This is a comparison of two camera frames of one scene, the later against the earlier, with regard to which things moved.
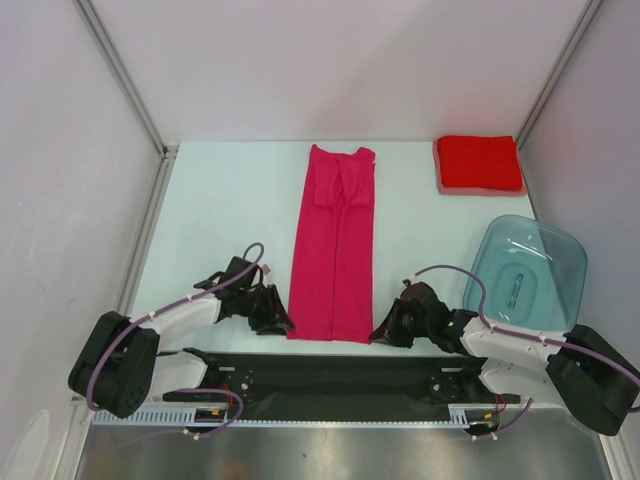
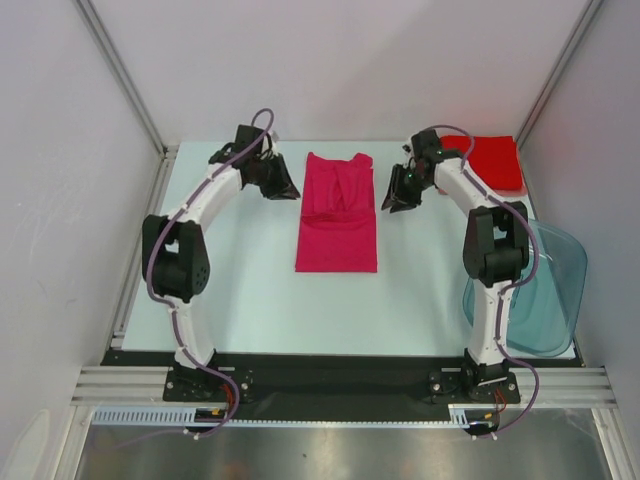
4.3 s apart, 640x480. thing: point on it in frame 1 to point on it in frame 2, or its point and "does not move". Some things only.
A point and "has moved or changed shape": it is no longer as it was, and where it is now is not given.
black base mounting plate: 273,387 does not move
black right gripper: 389,331 to 394,191
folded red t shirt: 478,161 does not move
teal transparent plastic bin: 534,275 does not move
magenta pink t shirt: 332,276 has moved or changed shape
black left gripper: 274,318 to 285,180
